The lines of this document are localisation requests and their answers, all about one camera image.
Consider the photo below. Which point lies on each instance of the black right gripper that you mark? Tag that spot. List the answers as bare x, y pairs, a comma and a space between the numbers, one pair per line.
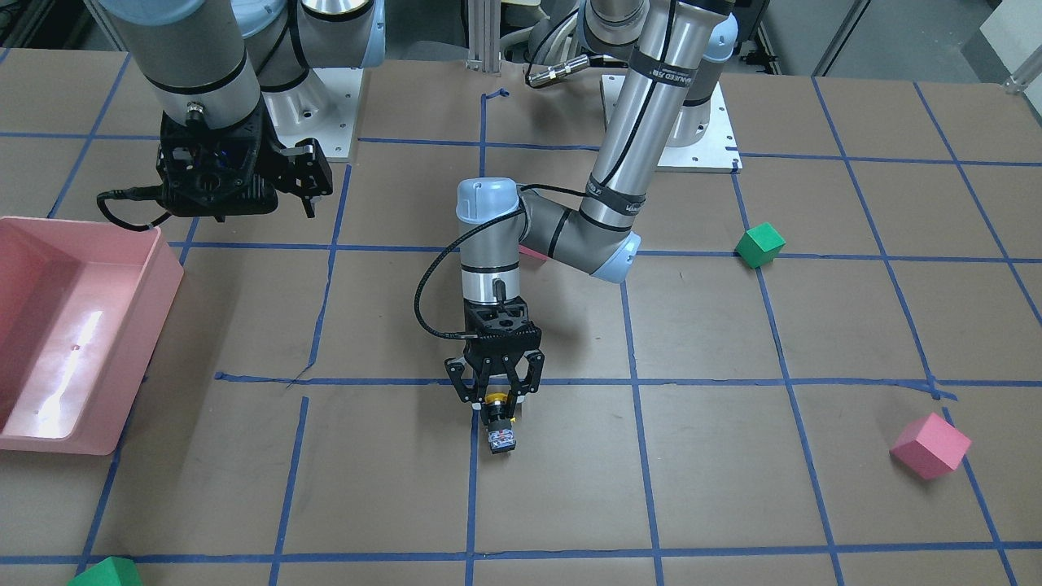
303, 172

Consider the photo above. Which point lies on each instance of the green foam cube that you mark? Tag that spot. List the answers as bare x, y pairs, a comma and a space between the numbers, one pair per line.
111, 571
760, 245

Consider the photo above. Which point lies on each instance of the pink foam cube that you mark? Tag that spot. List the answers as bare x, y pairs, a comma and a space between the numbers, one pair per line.
931, 447

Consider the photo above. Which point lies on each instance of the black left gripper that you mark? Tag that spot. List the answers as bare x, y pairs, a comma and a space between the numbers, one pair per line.
496, 366

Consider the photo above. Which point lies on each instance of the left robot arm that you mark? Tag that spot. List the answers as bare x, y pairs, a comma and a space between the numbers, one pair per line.
497, 217

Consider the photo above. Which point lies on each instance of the yellow push button switch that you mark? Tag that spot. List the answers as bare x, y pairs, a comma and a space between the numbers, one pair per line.
498, 425

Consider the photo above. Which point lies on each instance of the pink plastic bin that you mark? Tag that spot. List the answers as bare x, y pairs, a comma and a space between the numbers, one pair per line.
82, 307

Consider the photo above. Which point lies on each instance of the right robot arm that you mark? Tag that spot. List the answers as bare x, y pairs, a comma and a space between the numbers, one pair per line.
239, 87

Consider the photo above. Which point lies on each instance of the aluminium frame post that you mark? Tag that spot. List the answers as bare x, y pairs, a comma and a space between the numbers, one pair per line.
483, 36

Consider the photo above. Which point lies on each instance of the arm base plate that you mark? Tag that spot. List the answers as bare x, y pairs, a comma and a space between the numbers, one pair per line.
702, 140
324, 106

